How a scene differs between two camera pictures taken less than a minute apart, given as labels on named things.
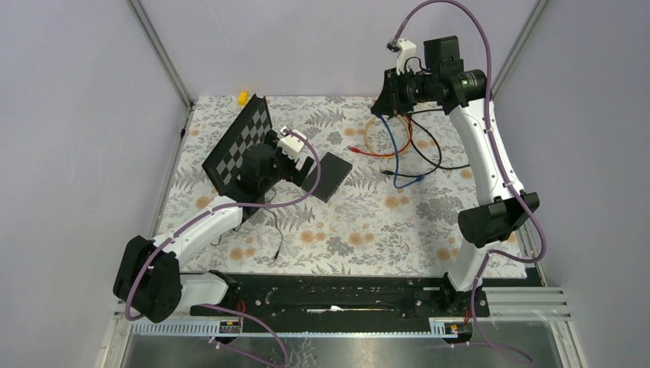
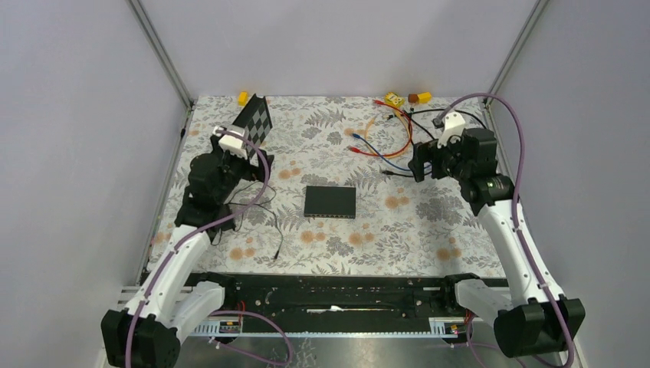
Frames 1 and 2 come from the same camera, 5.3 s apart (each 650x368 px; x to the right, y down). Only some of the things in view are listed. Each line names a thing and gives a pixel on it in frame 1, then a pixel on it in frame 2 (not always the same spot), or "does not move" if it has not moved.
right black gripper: [390, 100] -> [421, 151]
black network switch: [333, 170] -> [330, 202]
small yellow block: [243, 98] does not move
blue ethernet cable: [395, 146] -> [358, 136]
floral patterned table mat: [395, 212] does not move
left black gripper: [293, 174] -> [252, 172]
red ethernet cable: [356, 149] does not move
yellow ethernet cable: [393, 156] does not move
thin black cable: [387, 172] does not move
